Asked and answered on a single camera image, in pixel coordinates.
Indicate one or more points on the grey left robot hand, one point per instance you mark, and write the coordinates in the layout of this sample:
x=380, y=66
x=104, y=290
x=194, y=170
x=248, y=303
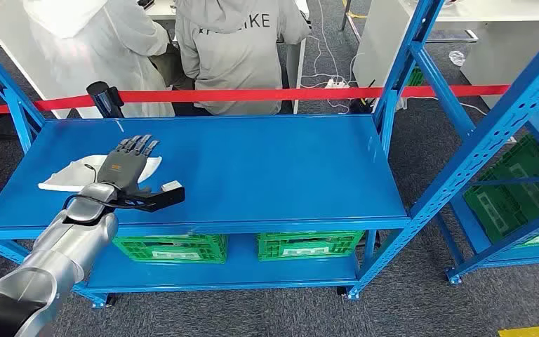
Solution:
x=123, y=169

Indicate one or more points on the white plastic shell part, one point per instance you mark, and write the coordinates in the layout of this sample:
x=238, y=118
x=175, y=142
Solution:
x=69, y=176

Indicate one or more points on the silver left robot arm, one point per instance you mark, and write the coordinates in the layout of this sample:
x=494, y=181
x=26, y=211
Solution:
x=65, y=251

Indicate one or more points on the green plastic crate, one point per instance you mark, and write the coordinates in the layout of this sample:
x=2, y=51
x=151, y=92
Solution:
x=190, y=249
x=306, y=244
x=506, y=204
x=416, y=78

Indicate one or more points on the person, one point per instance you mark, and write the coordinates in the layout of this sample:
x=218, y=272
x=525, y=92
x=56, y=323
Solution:
x=88, y=46
x=237, y=60

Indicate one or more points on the red barrier tape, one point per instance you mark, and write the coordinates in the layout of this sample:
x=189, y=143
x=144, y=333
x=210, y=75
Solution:
x=251, y=95

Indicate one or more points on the white power strip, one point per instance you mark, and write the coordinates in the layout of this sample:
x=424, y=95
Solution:
x=337, y=84

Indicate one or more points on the black handheld radio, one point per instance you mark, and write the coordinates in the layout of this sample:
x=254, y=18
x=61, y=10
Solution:
x=360, y=107

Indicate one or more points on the clear plastic bag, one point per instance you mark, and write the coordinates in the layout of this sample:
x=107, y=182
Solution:
x=457, y=57

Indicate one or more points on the white table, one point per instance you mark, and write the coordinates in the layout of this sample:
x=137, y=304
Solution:
x=497, y=60

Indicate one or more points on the black barrier post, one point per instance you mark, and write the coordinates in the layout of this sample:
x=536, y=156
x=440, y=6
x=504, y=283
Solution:
x=102, y=95

